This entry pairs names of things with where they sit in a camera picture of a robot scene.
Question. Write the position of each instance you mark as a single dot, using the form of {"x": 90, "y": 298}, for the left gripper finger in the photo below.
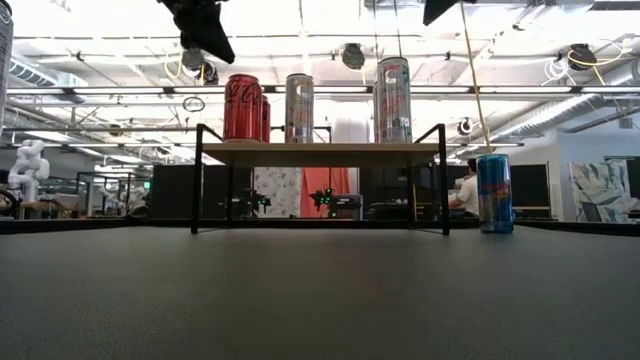
{"x": 207, "y": 37}

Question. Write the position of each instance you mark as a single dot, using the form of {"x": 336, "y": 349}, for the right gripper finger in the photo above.
{"x": 440, "y": 7}

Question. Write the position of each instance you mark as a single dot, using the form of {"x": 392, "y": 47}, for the red Coca-Cola Zero can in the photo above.
{"x": 266, "y": 122}
{"x": 242, "y": 115}

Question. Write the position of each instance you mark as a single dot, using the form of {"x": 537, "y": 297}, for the white Celsius energy can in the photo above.
{"x": 396, "y": 105}

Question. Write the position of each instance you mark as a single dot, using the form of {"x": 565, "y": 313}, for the blue Red Bull can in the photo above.
{"x": 495, "y": 200}

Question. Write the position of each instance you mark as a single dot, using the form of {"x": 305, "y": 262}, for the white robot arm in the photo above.
{"x": 30, "y": 170}

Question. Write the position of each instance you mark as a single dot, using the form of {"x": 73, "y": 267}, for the wooden shelf black metal legs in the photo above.
{"x": 320, "y": 152}

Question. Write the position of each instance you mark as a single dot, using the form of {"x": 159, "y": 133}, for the black partition panel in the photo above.
{"x": 175, "y": 192}
{"x": 535, "y": 185}

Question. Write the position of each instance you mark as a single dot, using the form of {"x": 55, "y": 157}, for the floral patterned panel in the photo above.
{"x": 282, "y": 185}

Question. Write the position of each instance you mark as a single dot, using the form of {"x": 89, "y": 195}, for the black robot green lights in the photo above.
{"x": 335, "y": 202}
{"x": 252, "y": 202}

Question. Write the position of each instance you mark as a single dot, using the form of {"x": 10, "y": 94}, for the red panel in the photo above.
{"x": 320, "y": 180}

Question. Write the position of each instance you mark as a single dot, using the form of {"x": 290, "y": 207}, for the person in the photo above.
{"x": 469, "y": 192}

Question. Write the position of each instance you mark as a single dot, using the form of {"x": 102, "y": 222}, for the abstract painted picture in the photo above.
{"x": 600, "y": 190}

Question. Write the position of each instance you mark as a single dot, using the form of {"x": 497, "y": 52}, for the black table mat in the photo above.
{"x": 300, "y": 300}

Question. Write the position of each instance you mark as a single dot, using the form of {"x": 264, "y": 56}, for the black metal table frame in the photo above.
{"x": 50, "y": 226}

